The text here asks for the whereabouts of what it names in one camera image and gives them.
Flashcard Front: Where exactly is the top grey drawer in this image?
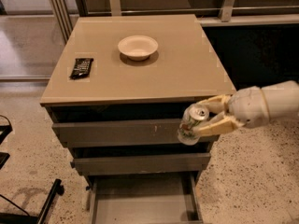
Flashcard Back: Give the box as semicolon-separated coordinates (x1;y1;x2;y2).
51;118;221;148

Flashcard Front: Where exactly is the bottom grey open drawer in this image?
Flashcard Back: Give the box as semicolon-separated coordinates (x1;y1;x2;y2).
88;173;204;224

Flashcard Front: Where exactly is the green white 7up can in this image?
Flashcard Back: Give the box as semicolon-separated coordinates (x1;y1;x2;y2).
178;104;209;146

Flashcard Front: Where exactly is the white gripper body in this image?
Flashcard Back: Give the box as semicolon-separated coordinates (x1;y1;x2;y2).
228;87;270;129

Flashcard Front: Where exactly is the black chair base leg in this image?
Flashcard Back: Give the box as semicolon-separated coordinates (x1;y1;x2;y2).
0;179;64;224

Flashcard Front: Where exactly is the wooden metal railing shelf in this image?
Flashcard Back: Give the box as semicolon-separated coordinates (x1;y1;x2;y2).
50;0;299;39

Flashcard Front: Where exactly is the middle grey drawer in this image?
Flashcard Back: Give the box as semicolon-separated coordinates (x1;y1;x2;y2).
72;153;211;175

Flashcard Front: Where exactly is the grey drawer cabinet with counter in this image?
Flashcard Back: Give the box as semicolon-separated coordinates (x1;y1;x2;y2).
39;14;237;224

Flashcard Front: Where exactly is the white paper bowl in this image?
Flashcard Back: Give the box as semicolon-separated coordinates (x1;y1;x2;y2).
118;35;158;61

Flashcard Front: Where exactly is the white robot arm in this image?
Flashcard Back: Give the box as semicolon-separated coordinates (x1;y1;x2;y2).
192;80;299;137

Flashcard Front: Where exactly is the black frame at left edge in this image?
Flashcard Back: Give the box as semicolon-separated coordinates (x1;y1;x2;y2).
0;115;13;169

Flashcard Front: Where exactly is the black snack bar packet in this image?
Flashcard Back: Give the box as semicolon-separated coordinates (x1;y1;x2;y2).
69;58;93;79

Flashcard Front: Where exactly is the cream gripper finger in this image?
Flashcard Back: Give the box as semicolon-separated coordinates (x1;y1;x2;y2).
198;94;231;114
196;112;245;137

